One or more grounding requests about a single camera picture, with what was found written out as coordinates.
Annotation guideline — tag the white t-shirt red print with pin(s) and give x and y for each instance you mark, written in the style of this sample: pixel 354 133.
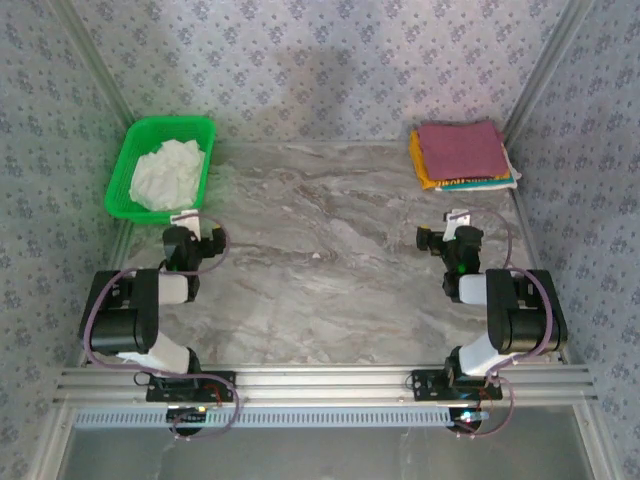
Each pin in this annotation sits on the white t-shirt red print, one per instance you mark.
pixel 165 175

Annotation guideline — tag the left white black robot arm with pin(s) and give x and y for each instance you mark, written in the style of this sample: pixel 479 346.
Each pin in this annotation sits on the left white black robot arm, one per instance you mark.
pixel 120 325

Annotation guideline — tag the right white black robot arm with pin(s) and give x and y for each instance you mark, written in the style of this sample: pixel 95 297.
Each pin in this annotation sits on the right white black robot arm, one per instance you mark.
pixel 525 325

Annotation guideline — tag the stack of folded clothes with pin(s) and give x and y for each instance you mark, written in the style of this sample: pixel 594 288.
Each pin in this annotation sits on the stack of folded clothes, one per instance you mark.
pixel 419 170

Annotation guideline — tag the white folded t-shirt teal print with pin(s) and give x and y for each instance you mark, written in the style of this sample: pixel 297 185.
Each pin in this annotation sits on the white folded t-shirt teal print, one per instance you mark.
pixel 500 185

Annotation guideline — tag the green plastic basket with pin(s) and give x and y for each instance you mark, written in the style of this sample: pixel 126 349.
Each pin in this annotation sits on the green plastic basket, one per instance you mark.
pixel 120 200

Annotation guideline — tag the maroon folded t-shirt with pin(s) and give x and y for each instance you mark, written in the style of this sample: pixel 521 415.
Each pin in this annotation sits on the maroon folded t-shirt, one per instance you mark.
pixel 460 150

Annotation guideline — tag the left controller board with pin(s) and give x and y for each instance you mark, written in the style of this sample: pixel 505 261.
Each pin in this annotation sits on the left controller board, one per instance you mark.
pixel 187 413

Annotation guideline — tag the controller board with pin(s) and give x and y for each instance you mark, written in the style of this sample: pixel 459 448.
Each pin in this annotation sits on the controller board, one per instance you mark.
pixel 187 413
pixel 467 416

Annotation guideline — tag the right controller board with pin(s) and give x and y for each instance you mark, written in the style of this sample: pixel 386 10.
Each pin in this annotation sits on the right controller board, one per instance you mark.
pixel 467 416

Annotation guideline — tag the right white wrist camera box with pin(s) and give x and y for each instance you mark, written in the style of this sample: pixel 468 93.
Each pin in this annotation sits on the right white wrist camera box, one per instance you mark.
pixel 457 220

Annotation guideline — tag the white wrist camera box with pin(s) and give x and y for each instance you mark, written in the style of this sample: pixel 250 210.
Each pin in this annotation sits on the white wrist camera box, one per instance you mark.
pixel 189 220
pixel 457 220

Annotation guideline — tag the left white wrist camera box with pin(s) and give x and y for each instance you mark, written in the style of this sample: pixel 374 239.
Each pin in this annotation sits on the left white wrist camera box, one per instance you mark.
pixel 189 220

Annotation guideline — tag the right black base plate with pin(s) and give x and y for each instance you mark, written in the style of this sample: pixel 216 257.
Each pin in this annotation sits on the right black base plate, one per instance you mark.
pixel 430 387

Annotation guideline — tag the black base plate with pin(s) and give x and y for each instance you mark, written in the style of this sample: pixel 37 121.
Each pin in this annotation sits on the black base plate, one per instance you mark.
pixel 165 391
pixel 430 387

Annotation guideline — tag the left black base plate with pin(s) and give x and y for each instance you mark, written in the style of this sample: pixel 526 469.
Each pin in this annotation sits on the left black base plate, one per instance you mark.
pixel 165 391

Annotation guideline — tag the aluminium mounting rail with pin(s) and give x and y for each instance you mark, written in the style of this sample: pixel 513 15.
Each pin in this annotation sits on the aluminium mounting rail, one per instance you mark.
pixel 325 385

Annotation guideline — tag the aluminium frame post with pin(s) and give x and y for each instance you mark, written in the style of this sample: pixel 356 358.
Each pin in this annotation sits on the aluminium frame post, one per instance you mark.
pixel 546 65

